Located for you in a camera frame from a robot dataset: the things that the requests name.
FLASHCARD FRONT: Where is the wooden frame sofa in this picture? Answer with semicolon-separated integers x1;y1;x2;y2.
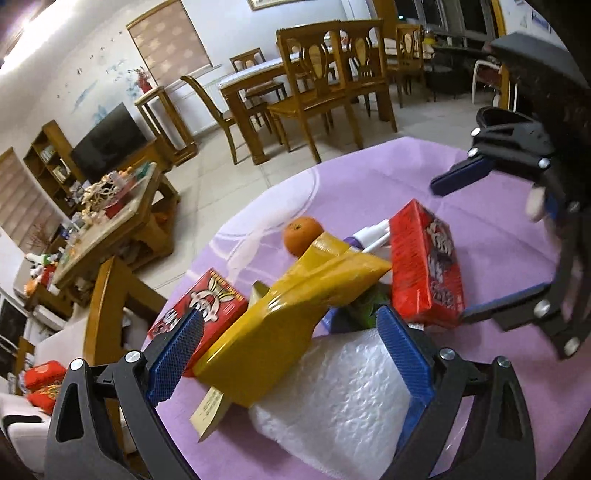
0;256;169;480

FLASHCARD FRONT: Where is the wooden dining table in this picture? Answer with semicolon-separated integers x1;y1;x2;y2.
217;44;389;165

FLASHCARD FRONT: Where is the white paper towel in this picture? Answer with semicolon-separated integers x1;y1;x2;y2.
248;328;416;480

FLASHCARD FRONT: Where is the small cluttered sofa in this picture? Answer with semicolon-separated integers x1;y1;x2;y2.
14;251;88;320

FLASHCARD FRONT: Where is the dark side table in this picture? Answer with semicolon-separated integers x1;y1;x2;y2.
429;41;482;101

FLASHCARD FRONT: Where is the white ornate rack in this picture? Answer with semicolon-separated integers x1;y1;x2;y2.
81;173;134;217

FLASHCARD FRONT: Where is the wooden bookshelf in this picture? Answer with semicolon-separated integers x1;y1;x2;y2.
23;120;88;217

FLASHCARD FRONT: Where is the dark glass window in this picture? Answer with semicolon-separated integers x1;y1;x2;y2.
397;0;496;38

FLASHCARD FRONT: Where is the beige patterned window blind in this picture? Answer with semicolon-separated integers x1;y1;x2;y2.
127;0;213;86

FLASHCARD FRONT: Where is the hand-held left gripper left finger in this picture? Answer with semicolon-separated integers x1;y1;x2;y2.
44;309;204;480

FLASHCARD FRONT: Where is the beige paper booklet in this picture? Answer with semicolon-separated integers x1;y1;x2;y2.
190;387;232;444

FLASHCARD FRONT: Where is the wooden coffee table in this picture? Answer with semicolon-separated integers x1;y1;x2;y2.
51;161;181;305

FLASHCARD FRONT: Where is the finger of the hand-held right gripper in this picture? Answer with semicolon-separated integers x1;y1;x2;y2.
461;258;585;361
429;107;557;197

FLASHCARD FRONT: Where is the red vase with twigs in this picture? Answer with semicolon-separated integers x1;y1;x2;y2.
131;67;153;94

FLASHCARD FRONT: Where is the yellow snack packet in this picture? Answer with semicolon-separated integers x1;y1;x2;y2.
194;231;393;409

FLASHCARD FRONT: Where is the tall wooden plant stand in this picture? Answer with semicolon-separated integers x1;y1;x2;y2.
135;85;199;167

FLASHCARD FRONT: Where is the purple tablecloth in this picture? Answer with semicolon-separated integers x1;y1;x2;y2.
139;136;591;480

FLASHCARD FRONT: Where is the wooden television stand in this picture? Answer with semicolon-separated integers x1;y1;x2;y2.
81;138;176;185

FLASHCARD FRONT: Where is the black television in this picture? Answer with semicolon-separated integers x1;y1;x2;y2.
70;102;147;183

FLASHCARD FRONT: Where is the green packet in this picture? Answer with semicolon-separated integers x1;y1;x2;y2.
344;284;393;330

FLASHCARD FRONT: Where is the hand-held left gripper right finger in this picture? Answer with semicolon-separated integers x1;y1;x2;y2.
375;305;536;480

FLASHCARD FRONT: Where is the orange fruit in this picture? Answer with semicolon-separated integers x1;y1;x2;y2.
283;216;324;257

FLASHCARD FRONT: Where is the white tube with purple cap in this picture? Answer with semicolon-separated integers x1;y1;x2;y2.
344;220;392;254

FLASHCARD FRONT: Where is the white frame chair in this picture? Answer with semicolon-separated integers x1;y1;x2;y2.
471;58;504;106

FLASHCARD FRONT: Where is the brown striped window blind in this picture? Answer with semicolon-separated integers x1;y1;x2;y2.
0;148;65;245

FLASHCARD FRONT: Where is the red tissue box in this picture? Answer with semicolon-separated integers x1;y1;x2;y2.
102;191;136;217

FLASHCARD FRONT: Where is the red printed box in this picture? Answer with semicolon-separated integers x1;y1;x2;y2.
389;199;465;329
147;268;250;379

